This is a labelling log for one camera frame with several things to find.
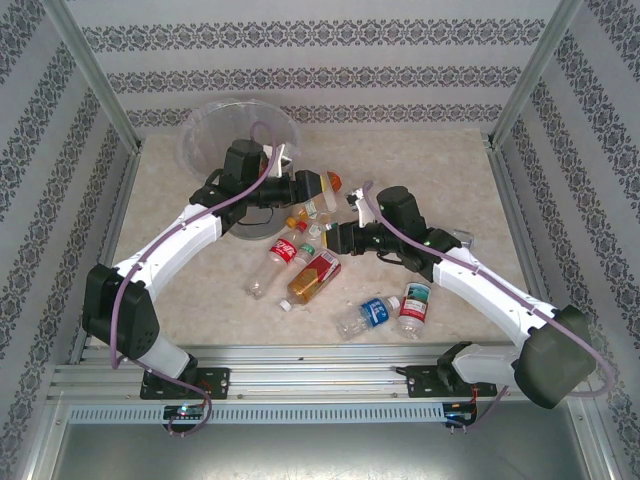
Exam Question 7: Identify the orange juice bottle yellow cap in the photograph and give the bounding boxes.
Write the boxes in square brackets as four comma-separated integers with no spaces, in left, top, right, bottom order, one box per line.
[284,170,346,227]

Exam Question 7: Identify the amber tea bottle red label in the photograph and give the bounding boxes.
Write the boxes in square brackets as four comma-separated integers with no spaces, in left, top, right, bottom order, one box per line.
[277,249,343,312]

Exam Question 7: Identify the red label cola bottle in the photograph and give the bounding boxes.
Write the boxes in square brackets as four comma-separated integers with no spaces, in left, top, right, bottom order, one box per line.
[243,219,309,301]

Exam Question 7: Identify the blue label water bottle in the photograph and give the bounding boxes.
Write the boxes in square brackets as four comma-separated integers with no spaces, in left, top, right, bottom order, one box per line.
[335,295,401,342]

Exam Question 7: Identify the teal red label water bottle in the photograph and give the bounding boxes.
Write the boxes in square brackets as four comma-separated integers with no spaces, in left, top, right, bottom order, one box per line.
[397,281,434,341]

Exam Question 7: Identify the clear plastic bin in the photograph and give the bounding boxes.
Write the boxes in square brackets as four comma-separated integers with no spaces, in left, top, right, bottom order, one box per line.
[179,98,302,240]

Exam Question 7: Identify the right circuit board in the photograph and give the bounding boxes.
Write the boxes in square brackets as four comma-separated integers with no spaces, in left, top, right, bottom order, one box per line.
[444,402,479,424]

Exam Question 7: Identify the circuit board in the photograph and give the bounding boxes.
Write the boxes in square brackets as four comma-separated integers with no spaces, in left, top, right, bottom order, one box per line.
[163,404,206,420]
[444,402,479,424]

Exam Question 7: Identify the grey metal shelf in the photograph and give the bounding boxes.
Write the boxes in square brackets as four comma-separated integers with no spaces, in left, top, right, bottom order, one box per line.
[47,422,609,480]

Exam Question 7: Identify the left circuit board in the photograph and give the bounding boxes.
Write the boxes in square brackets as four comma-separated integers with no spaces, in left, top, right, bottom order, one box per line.
[163,404,206,420]

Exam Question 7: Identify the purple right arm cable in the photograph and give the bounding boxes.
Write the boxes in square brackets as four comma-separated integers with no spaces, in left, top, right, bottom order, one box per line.
[362,179,616,431]

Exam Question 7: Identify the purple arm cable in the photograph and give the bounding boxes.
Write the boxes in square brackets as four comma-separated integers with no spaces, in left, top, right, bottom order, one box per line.
[362,179,616,431]
[109,121,277,437]

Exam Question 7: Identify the aluminium table side rail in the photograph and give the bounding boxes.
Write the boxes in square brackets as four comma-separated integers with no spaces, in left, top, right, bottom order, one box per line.
[487,134,589,364]
[67,142,146,366]

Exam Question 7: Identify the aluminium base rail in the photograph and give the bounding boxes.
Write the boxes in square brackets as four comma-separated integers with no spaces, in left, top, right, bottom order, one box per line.
[47,342,589,404]

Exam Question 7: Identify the aluminium frame post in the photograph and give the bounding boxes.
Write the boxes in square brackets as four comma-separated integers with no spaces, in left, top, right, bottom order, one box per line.
[489,0,586,149]
[39,0,144,154]

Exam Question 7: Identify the slotted grey cable duct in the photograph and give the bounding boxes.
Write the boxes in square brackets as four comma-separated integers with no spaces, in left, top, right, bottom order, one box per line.
[67,402,446,425]

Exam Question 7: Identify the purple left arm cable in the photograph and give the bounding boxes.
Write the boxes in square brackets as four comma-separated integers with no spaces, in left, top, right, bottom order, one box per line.
[109,121,277,437]

